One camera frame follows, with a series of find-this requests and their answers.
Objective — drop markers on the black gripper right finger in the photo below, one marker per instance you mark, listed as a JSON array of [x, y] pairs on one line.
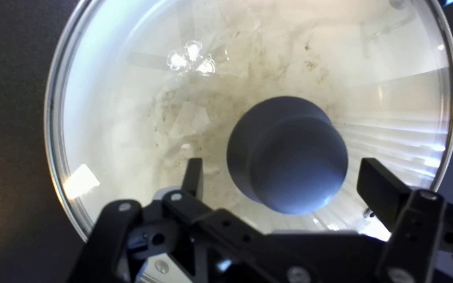
[[385, 193]]

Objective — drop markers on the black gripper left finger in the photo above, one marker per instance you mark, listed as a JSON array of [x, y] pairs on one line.
[[193, 179]]

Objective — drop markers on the glass lid with grey knob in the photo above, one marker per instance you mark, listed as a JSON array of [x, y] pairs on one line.
[[139, 86]]

